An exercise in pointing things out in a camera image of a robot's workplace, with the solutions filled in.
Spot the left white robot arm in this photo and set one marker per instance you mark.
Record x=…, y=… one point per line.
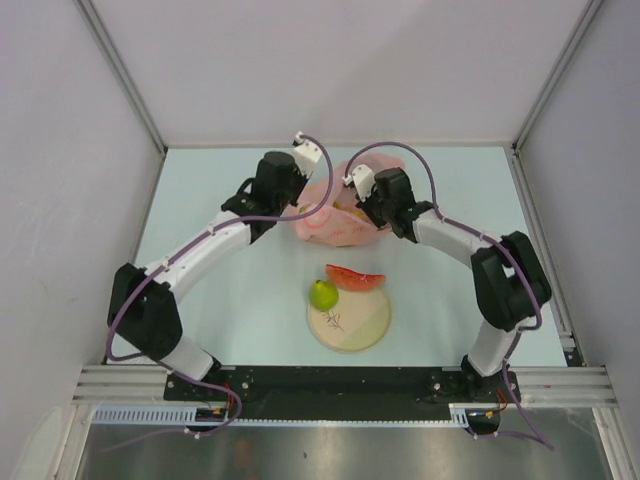
x=144, y=301

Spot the pink plastic bag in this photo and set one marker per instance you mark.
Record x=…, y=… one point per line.
x=339, y=223

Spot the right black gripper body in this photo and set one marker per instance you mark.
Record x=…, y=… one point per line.
x=377, y=208

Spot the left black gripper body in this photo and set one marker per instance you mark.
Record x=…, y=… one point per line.
x=290, y=195

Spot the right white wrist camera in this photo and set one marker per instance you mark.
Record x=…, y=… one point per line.
x=362, y=180

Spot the round cream plate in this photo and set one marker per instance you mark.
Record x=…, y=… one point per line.
x=357, y=322

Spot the red watermelon slice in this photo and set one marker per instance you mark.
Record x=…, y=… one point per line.
x=350, y=280

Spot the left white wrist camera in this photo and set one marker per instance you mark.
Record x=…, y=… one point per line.
x=306, y=154

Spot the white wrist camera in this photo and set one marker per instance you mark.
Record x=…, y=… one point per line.
x=306, y=154
x=362, y=180

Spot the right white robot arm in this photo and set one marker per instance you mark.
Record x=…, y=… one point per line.
x=509, y=282

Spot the white slotted cable duct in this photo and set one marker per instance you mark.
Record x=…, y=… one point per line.
x=205, y=417

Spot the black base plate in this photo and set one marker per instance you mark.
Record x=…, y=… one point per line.
x=360, y=394

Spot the green fake pear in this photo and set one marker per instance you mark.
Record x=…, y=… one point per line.
x=323, y=295

